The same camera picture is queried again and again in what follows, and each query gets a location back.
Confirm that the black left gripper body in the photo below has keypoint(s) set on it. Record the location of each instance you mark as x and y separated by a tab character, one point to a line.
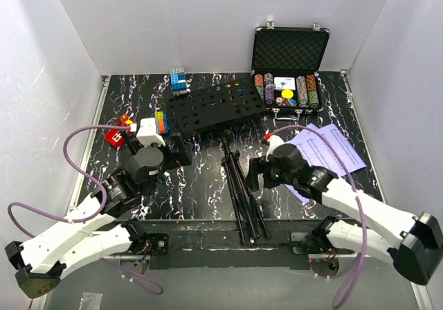
169	160

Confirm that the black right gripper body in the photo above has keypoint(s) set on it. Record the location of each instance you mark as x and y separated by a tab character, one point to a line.
273	177

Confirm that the black tripod music stand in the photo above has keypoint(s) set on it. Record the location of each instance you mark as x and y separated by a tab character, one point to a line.
208	111

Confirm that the sheet music page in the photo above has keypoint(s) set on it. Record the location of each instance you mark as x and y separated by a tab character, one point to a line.
297	194
317	153

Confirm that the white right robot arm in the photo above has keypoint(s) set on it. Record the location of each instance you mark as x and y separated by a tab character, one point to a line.
411	243

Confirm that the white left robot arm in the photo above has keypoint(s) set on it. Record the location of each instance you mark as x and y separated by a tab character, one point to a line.
92	230

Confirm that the orange blue toy car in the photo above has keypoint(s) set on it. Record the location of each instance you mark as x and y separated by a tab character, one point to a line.
162	123

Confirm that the red toy brick house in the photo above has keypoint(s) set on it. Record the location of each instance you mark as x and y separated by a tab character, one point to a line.
114	136

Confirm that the blue white brick stack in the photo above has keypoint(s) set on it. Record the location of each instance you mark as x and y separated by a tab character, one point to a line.
178	81

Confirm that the yellow dealer chip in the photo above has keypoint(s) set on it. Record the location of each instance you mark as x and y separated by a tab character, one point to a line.
287	94

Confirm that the playing card deck box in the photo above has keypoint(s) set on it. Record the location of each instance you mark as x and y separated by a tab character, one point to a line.
283	83

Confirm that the black poker chip case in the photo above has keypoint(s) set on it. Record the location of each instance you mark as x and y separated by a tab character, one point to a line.
290	52

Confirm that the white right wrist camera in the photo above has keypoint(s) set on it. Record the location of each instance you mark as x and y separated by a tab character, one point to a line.
272	141

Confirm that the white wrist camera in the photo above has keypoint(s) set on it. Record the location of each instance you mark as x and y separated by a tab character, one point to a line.
272	141
147	133

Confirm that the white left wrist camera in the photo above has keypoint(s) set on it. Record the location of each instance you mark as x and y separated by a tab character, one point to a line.
147	133

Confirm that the yellow blue brick frame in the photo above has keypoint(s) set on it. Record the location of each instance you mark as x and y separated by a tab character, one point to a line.
235	93

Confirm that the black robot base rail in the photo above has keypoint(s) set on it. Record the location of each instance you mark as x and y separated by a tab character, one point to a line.
217	244

